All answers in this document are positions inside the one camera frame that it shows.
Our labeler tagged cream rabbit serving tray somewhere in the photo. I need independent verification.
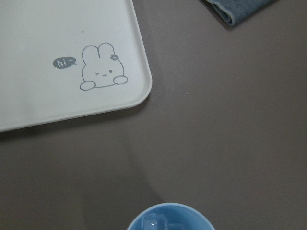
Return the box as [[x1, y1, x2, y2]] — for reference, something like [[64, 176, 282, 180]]
[[0, 0, 152, 132]]

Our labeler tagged grey folded cloth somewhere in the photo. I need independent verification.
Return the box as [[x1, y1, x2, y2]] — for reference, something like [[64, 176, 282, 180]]
[[205, 0, 274, 26]]

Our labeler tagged light blue plastic cup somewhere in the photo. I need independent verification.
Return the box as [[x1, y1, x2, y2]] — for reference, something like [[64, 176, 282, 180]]
[[128, 203, 214, 230]]

